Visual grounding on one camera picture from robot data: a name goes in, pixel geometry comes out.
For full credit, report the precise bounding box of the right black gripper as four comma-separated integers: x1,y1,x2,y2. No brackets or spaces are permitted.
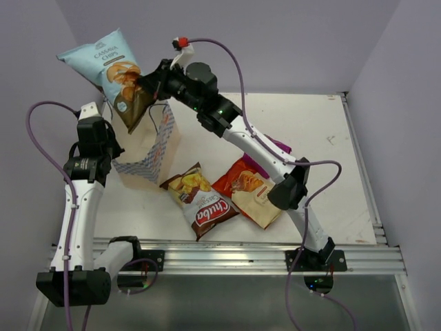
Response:
136,59,201,114

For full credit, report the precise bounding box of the light blue cassava chips bag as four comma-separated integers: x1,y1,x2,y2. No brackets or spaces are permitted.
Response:
57,29,153,134

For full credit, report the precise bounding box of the blue patterned paper bag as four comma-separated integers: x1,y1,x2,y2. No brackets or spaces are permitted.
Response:
103,101,181,190

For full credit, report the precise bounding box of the brown Chuba cassava chips bag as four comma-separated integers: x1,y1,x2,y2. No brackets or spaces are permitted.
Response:
160,163,238,241

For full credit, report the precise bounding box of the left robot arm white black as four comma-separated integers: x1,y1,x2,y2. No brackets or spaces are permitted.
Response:
36,117,143,308

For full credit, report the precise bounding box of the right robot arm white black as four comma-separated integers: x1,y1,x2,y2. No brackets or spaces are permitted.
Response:
137,60,335,271

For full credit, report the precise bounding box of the orange cream cassava chips bag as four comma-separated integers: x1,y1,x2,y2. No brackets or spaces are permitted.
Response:
212,158,282,230

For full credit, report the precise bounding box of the purple snack packet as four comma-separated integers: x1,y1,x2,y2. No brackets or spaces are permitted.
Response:
242,134,292,179

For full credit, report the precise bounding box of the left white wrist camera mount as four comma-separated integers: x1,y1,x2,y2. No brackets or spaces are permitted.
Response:
77,102,102,121

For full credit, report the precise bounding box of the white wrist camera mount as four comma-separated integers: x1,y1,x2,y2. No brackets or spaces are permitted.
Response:
170,37,194,69
77,102,102,121

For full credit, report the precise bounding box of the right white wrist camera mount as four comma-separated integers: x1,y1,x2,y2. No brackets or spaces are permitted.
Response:
170,37,194,69

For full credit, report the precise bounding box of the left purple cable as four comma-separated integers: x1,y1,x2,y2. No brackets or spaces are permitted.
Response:
27,100,94,331

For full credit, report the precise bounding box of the purple cable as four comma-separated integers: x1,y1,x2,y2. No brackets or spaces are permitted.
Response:
27,100,94,331
185,37,359,331

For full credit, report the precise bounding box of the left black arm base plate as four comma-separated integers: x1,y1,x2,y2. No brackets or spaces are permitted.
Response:
138,243,166,272

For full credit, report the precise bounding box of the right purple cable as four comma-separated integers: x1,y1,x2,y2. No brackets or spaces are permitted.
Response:
185,37,359,331

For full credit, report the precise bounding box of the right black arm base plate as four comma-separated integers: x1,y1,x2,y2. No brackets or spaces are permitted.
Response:
285,248,348,272

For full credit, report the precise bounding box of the aluminium mounting rail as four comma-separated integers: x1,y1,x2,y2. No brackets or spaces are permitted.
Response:
140,239,407,276

